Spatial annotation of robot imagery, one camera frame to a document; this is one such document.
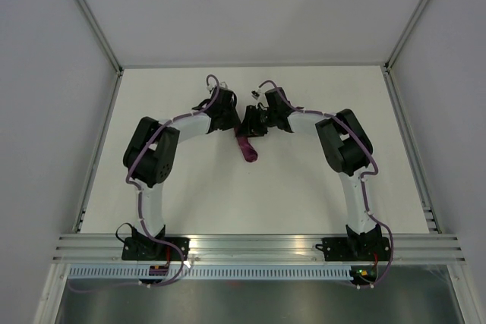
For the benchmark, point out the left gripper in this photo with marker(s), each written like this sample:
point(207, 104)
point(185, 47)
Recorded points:
point(235, 121)

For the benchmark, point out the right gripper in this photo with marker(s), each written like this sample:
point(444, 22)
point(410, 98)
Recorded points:
point(249, 127)

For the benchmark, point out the purple cloth napkin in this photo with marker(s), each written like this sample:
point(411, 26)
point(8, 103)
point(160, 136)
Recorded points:
point(249, 153)

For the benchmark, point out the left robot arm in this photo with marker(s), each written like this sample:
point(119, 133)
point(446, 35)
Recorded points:
point(150, 156)

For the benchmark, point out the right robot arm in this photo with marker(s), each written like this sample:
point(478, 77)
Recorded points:
point(347, 150)

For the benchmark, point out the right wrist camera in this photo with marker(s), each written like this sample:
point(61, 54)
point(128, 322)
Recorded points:
point(256, 94)

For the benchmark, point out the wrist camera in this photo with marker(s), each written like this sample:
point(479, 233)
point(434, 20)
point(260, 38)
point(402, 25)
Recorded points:
point(256, 94)
point(211, 86)

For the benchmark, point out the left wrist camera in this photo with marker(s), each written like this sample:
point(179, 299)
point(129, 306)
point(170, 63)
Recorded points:
point(211, 86)

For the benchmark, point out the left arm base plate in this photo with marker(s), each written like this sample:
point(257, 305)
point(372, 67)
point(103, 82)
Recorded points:
point(148, 250)

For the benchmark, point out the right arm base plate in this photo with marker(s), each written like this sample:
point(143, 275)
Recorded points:
point(338, 249)

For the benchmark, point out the white slotted cable duct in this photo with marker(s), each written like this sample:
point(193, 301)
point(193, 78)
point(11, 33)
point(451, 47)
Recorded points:
point(216, 272)

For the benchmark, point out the left aluminium frame post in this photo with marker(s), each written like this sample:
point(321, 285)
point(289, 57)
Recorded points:
point(99, 35)

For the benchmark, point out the aluminium frame post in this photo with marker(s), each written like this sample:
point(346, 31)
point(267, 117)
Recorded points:
point(410, 26)
point(99, 35)

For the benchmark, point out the aluminium front rail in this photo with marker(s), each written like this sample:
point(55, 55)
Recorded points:
point(409, 249)

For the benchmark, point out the right aluminium frame post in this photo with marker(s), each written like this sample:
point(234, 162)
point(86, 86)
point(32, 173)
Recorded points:
point(410, 26)

